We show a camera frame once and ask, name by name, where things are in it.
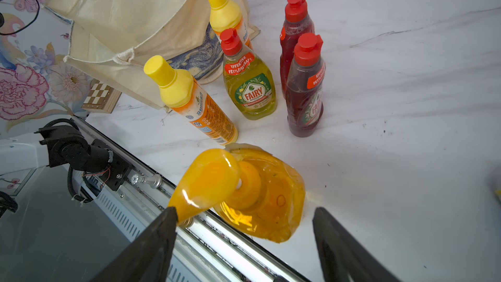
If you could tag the red Fairy bottle rear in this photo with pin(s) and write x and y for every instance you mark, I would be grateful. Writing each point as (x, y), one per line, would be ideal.
(296, 23)

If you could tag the orange bottle yellow cap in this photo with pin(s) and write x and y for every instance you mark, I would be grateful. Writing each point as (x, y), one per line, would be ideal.
(180, 92)
(226, 14)

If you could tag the red fairy bottle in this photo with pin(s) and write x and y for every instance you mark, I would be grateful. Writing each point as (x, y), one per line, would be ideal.
(296, 23)
(304, 86)

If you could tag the large orange pump soap bottle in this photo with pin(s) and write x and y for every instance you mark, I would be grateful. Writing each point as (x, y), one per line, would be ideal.
(250, 189)

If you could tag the green Fairy dish soap bottle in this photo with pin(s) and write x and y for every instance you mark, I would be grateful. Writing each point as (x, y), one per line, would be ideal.
(248, 80)

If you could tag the wooden chess board box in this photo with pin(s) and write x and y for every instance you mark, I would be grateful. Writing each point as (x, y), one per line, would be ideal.
(101, 99)

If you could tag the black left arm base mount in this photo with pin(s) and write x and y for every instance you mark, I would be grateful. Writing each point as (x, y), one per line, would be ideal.
(99, 164)

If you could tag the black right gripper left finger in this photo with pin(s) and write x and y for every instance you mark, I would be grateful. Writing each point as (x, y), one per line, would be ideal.
(148, 257)

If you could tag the orange bottle yellow cap front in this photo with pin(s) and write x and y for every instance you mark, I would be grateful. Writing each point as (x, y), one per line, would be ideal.
(180, 92)

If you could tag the cream canvas shopping bag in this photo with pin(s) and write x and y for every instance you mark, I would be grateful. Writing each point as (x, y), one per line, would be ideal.
(111, 40)

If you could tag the orange bottle yellow cap rear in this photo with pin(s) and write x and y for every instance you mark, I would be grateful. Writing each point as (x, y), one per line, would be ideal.
(226, 14)

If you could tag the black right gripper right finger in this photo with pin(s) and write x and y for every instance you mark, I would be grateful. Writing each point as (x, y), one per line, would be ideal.
(342, 257)

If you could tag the silver rail knob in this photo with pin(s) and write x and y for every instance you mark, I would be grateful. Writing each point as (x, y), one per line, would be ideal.
(154, 181)

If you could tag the red Fairy bottle front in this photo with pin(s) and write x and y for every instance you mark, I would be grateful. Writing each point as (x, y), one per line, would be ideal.
(304, 86)

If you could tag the aluminium front rail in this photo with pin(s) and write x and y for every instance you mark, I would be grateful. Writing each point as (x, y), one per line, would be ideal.
(207, 250)

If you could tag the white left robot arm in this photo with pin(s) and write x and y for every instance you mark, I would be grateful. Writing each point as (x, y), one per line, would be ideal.
(24, 152)

